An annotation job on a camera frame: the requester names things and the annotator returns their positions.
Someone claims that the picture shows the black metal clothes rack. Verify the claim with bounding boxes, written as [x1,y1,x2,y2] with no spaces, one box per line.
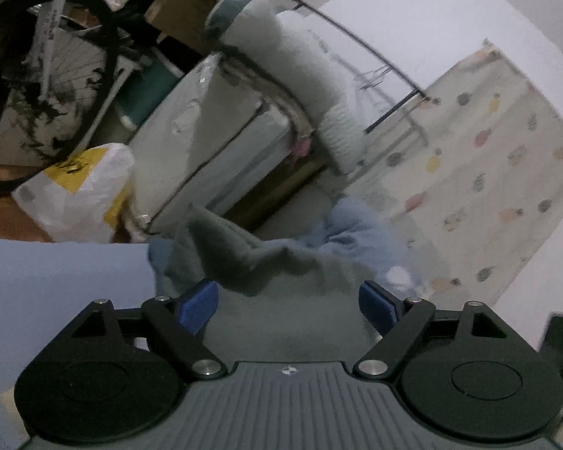
[291,0,443,138]

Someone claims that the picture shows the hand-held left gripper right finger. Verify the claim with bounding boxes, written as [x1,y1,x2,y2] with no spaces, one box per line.
[353,280,528,380]

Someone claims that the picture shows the grey t-shirt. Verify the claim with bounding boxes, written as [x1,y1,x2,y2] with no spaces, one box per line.
[163,204,390,363]

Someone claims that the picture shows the cardboard box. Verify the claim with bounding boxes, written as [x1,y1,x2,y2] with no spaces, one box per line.
[145,0,238,57]

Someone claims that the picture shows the bed with light blue sheet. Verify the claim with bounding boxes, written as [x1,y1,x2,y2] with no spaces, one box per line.
[0,237,158,450]

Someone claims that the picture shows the light blue printed duvet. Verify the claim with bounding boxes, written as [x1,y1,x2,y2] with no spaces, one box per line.
[305,196,414,291]

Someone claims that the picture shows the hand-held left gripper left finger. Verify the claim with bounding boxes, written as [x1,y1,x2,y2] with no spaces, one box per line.
[51,279,228,380]

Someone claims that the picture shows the bicycle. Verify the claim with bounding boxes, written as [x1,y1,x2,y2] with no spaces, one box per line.
[0,0,125,198]

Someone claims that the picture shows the white and yellow plastic bag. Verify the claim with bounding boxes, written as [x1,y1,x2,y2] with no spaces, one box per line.
[11,143,137,245]

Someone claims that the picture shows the white storage box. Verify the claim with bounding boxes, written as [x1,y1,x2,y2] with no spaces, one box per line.
[124,54,292,236]

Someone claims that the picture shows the pineapple print curtain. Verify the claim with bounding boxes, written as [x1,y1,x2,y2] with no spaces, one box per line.
[345,40,563,308]

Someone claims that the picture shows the white plush pillow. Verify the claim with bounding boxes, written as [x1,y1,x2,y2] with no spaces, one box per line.
[205,0,369,175]

